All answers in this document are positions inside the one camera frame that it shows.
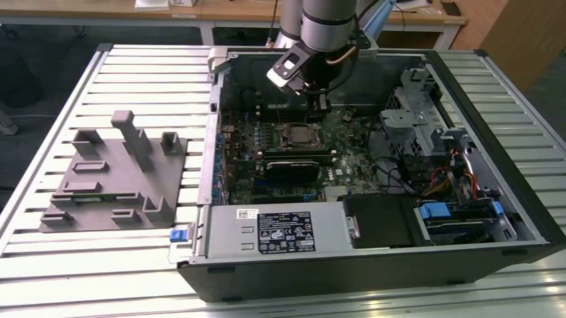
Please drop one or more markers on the black case fan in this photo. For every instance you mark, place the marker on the black case fan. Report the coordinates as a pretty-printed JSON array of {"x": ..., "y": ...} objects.
[{"x": 248, "y": 99}]

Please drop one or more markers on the small silver heatsink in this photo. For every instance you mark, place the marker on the small silver heatsink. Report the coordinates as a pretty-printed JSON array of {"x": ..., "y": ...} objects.
[{"x": 335, "y": 192}]

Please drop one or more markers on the grey power supply unit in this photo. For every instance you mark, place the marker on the grey power supply unit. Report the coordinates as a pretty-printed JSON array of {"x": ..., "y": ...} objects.
[{"x": 230, "y": 238}]

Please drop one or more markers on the green motherboard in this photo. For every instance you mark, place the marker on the green motherboard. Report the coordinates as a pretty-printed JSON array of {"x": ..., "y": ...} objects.
[{"x": 354, "y": 165}]

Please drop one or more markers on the silver CPU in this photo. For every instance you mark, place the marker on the silver CPU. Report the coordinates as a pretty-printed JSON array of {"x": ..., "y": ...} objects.
[{"x": 296, "y": 133}]

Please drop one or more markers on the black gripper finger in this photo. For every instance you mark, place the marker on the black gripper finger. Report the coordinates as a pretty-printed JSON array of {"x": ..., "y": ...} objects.
[
  {"x": 324, "y": 106},
  {"x": 315, "y": 107}
]

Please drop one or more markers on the wooden cabinet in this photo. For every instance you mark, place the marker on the wooden cabinet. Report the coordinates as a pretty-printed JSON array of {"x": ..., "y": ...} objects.
[{"x": 522, "y": 33}]

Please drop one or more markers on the grey parts rack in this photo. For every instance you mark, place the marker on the grey parts rack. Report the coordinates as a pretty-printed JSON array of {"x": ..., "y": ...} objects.
[{"x": 128, "y": 172}]

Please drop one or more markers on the white box with print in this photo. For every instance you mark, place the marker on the white box with print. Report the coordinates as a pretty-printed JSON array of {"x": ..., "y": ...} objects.
[{"x": 183, "y": 2}]

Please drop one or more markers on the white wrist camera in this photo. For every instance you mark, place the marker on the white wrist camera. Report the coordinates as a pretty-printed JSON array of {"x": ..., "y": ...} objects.
[
  {"x": 369, "y": 49},
  {"x": 287, "y": 66}
]

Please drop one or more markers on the green RAM stick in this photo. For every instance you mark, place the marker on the green RAM stick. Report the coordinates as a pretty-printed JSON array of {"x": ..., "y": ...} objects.
[{"x": 108, "y": 198}]

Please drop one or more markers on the black plastic shroud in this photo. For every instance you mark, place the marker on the black plastic shroud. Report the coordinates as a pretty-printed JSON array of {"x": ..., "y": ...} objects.
[{"x": 381, "y": 222}]

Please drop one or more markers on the small blue clip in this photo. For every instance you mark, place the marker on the small blue clip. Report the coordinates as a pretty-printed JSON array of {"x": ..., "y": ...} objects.
[{"x": 495, "y": 208}]

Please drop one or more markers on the grey metal bracket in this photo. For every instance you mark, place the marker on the grey metal bracket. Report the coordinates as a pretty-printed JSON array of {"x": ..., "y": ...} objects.
[{"x": 482, "y": 165}]

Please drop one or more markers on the wooden desk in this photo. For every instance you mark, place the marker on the wooden desk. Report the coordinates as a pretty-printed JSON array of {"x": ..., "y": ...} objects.
[{"x": 88, "y": 11}]

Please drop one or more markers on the black graphics card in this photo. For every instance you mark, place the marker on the black graphics card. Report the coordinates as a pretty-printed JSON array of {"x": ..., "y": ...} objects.
[{"x": 290, "y": 172}]

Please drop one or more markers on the blue case latch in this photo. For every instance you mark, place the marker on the blue case latch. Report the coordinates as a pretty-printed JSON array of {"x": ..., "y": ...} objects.
[{"x": 178, "y": 236}]

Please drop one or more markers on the black open PC case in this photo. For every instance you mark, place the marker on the black open PC case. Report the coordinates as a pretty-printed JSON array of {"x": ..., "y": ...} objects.
[{"x": 310, "y": 278}]

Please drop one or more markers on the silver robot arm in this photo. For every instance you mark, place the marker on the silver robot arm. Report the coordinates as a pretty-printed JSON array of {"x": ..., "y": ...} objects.
[{"x": 327, "y": 26}]

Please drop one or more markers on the CPU socket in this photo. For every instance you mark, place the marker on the CPU socket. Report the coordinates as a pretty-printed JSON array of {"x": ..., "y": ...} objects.
[{"x": 279, "y": 126}]

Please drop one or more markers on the black RAM slot bank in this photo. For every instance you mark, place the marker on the black RAM slot bank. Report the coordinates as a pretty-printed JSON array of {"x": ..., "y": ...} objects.
[
  {"x": 287, "y": 116},
  {"x": 296, "y": 154}
]

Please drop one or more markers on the hard disk in blue carrier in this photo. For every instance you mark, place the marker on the hard disk in blue carrier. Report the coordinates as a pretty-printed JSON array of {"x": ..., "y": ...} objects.
[{"x": 433, "y": 211}]

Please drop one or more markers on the small black device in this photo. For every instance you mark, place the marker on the small black device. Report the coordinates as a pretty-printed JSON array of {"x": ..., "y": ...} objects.
[{"x": 451, "y": 8}]

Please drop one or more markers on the silver metal drive cage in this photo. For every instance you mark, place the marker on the silver metal drive cage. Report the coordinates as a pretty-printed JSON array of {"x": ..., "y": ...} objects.
[{"x": 402, "y": 122}]

